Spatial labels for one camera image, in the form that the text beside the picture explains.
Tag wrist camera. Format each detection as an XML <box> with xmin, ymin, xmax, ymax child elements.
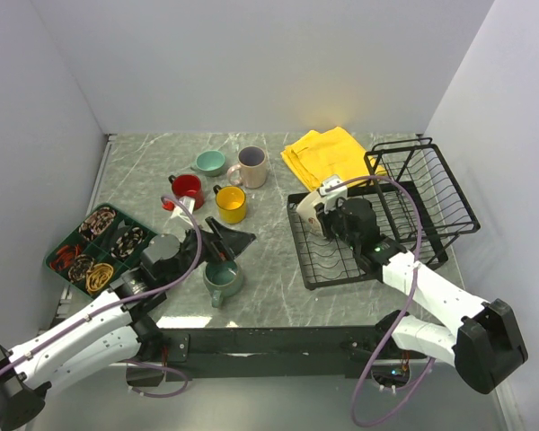
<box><xmin>161</xmin><ymin>196</ymin><xmax>196</xmax><ymax>219</ymax></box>
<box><xmin>318</xmin><ymin>174</ymin><xmax>348</xmax><ymax>214</ymax></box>

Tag green glazed mug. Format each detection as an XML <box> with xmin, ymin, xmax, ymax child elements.
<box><xmin>203</xmin><ymin>260</ymin><xmax>244</xmax><ymax>308</ymax></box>

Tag pink mug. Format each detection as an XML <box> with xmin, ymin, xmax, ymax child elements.
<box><xmin>226</xmin><ymin>145</ymin><xmax>268</xmax><ymax>189</ymax></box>

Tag red mug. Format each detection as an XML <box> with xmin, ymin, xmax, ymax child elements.
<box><xmin>168</xmin><ymin>174</ymin><xmax>205</xmax><ymax>210</ymax></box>

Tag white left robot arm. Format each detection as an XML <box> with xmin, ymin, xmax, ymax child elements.
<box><xmin>0</xmin><ymin>217</ymin><xmax>256</xmax><ymax>430</ymax></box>

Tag cream black hair ties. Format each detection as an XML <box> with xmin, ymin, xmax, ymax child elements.
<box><xmin>110</xmin><ymin>226</ymin><xmax>147</xmax><ymax>259</ymax></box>

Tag yellow cloth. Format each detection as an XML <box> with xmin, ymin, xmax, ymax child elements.
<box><xmin>281</xmin><ymin>127</ymin><xmax>376</xmax><ymax>191</ymax></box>

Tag pink black hair ties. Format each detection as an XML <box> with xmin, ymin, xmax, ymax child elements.
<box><xmin>78</xmin><ymin>209</ymin><xmax>117</xmax><ymax>240</ymax></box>

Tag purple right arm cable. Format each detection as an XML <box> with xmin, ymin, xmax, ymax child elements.
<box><xmin>318</xmin><ymin>174</ymin><xmax>435</xmax><ymax>427</ymax></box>

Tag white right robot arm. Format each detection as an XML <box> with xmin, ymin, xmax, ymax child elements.
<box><xmin>314</xmin><ymin>197</ymin><xmax>528</xmax><ymax>394</ymax></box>

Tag green organizer tray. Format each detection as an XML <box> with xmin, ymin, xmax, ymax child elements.
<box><xmin>45</xmin><ymin>203</ymin><xmax>157</xmax><ymax>298</ymax></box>

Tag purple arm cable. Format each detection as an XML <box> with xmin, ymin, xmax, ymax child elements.
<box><xmin>0</xmin><ymin>192</ymin><xmax>204</xmax><ymax>427</ymax></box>
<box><xmin>318</xmin><ymin>174</ymin><xmax>435</xmax><ymax>427</ymax></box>

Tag yellow mug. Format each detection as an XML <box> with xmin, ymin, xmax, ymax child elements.
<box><xmin>213</xmin><ymin>185</ymin><xmax>247</xmax><ymax>224</ymax></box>

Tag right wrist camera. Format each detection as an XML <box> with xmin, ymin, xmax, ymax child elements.
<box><xmin>318</xmin><ymin>174</ymin><xmax>348</xmax><ymax>214</ymax></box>

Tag black wire dish rack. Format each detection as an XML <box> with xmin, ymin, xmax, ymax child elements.
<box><xmin>287</xmin><ymin>137</ymin><xmax>480</xmax><ymax>290</ymax></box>

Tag small teal cup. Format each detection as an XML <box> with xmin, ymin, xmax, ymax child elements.
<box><xmin>190</xmin><ymin>150</ymin><xmax>225</xmax><ymax>177</ymax></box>

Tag orange hair ties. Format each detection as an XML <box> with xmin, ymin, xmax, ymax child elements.
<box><xmin>50</xmin><ymin>244</ymin><xmax>84</xmax><ymax>273</ymax></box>

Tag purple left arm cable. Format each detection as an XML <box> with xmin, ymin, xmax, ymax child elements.
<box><xmin>0</xmin><ymin>192</ymin><xmax>204</xmax><ymax>427</ymax></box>

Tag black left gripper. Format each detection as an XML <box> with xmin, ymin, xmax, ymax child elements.
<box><xmin>162</xmin><ymin>215</ymin><xmax>255</xmax><ymax>287</ymax></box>

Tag brown black hair ties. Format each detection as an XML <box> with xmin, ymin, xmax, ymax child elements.
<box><xmin>67</xmin><ymin>253</ymin><xmax>95</xmax><ymax>283</ymax></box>

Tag black front base bar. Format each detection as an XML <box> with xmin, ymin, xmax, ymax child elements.
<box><xmin>125</xmin><ymin>326</ymin><xmax>432</xmax><ymax>388</ymax></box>

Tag yellow hair ties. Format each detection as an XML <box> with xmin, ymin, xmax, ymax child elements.
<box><xmin>85</xmin><ymin>262</ymin><xmax>115</xmax><ymax>293</ymax></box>

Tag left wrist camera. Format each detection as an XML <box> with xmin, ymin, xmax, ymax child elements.
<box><xmin>161</xmin><ymin>196</ymin><xmax>196</xmax><ymax>219</ymax></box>

